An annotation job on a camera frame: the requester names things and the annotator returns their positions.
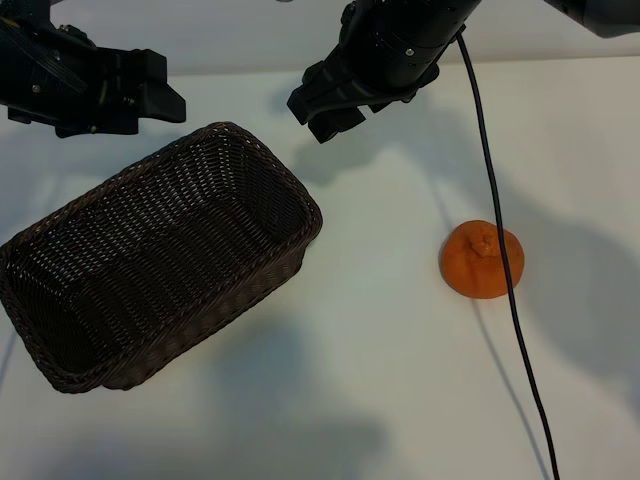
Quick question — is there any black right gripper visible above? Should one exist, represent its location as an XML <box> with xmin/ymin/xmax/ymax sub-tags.
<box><xmin>286</xmin><ymin>0</ymin><xmax>482</xmax><ymax>146</ymax></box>

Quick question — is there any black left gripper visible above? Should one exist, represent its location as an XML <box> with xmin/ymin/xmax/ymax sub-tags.
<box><xmin>0</xmin><ymin>17</ymin><xmax>187</xmax><ymax>139</ymax></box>

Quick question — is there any dark brown wicker basket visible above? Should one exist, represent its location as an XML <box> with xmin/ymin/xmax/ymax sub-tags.
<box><xmin>0</xmin><ymin>120</ymin><xmax>325</xmax><ymax>394</ymax></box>

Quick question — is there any orange fruit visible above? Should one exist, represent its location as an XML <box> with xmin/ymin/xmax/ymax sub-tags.
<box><xmin>438</xmin><ymin>219</ymin><xmax>526</xmax><ymax>300</ymax></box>

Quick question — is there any black cable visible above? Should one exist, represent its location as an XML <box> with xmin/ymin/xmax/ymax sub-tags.
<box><xmin>453</xmin><ymin>32</ymin><xmax>561</xmax><ymax>480</ymax></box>

